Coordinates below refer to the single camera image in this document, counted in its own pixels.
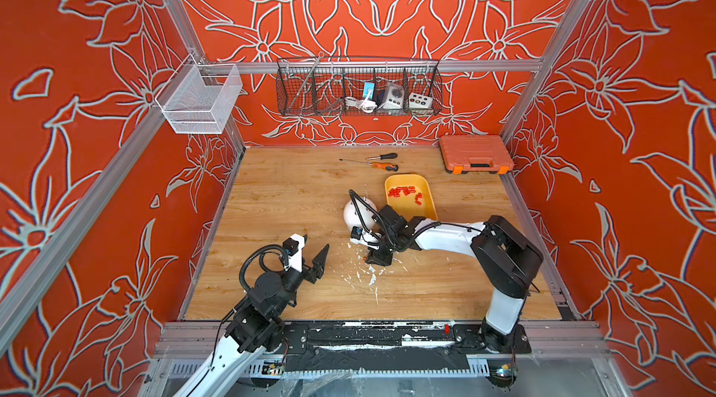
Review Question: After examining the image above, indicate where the clear plastic wall bin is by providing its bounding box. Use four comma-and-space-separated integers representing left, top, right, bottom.
154, 55, 244, 135

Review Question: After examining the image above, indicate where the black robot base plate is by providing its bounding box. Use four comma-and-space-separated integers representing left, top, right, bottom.
270, 320, 533, 373

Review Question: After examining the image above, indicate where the orange plastic tool case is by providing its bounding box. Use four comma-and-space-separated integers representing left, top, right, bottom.
438, 135, 515, 175

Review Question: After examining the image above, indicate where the black wire wall basket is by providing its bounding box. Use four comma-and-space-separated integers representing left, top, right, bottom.
276, 55, 443, 117

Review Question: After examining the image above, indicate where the blue grey power strip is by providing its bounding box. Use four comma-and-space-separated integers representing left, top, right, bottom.
362, 82, 375, 100

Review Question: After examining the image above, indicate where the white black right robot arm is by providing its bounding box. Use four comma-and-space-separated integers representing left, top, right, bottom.
344, 190, 544, 353

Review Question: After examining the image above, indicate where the white dome screw fixture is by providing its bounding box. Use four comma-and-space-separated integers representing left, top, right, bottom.
343, 197, 376, 231

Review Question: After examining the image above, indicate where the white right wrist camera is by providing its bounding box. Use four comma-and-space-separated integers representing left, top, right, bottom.
350, 226, 380, 249

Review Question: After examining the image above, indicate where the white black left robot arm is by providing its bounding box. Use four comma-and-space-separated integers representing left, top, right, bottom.
175, 234, 330, 396

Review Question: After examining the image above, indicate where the white button box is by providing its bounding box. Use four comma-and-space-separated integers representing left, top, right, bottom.
408, 92, 434, 113

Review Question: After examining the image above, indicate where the small black screwdriver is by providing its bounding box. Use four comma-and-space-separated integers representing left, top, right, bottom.
365, 153, 398, 161

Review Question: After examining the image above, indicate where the orange handled long screwdriver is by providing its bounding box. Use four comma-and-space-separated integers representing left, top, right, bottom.
340, 158, 399, 172

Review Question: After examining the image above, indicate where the yellow plastic tray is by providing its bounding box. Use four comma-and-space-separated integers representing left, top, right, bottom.
384, 173, 438, 221

